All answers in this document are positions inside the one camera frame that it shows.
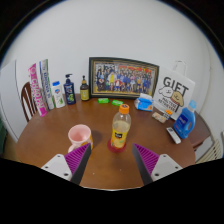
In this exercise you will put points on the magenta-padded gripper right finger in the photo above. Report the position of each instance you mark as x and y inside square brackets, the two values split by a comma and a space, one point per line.
[146, 160]

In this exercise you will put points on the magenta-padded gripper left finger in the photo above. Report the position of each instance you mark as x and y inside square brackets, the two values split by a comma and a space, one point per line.
[76, 160]

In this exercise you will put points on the orange-capped juice bottle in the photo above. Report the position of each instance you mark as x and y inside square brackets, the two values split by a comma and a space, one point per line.
[120, 128]

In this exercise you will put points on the pink mug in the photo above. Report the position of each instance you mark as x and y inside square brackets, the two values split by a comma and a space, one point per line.
[79, 135]

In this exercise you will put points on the white remote control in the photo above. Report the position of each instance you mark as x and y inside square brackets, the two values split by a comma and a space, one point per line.
[173, 135]

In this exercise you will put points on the small beige box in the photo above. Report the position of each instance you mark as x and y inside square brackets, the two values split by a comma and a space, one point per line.
[158, 117]

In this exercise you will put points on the colourful puzzle cube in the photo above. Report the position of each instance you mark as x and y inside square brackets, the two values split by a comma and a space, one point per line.
[167, 114]

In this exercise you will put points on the blue detergent bottle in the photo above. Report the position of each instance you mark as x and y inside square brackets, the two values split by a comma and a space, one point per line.
[185, 121]

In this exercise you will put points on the blue tissue pack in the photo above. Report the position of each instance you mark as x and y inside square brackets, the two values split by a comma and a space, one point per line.
[144, 103]

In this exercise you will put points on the dark wooden side table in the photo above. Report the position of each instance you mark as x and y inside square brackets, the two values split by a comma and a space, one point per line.
[201, 128]

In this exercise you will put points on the small green box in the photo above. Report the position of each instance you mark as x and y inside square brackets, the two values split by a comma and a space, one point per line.
[103, 100]
[117, 102]

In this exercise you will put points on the white radiator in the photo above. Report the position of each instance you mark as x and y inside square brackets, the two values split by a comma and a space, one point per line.
[211, 151]

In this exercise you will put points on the white shampoo bottle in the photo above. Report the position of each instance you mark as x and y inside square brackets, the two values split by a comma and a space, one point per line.
[58, 96]

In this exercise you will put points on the dark blue pump bottle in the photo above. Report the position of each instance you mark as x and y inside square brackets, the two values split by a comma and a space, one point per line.
[69, 93]

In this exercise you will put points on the brown pump bottle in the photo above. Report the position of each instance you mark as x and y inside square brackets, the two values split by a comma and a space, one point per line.
[84, 92]

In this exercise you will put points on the white paper gift bag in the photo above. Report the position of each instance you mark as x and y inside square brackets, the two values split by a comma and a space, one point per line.
[175, 90]

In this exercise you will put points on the brown wooden chair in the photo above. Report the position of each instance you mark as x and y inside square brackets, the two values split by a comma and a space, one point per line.
[26, 100]

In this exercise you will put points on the tall pink white box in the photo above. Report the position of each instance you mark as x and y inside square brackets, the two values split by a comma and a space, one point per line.
[37, 90]

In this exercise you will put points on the tall white blue box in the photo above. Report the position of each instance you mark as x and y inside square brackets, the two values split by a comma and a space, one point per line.
[46, 85]

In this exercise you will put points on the framed group photo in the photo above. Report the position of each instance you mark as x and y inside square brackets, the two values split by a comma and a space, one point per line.
[123, 78]

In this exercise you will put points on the white board panel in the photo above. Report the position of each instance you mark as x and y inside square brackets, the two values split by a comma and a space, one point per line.
[10, 100]

